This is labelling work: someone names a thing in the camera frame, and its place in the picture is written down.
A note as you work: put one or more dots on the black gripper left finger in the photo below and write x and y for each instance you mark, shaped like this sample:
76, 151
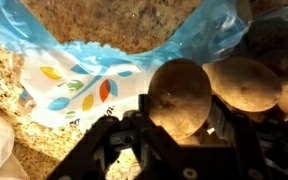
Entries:
117, 140

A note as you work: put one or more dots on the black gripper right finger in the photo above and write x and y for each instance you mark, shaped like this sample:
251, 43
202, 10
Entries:
244, 136

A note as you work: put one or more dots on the clear glass bowl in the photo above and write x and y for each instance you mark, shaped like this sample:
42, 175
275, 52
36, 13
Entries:
277, 33

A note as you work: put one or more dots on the blue clear plastic potato bag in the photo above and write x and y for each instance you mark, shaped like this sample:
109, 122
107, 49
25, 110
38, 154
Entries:
17, 30

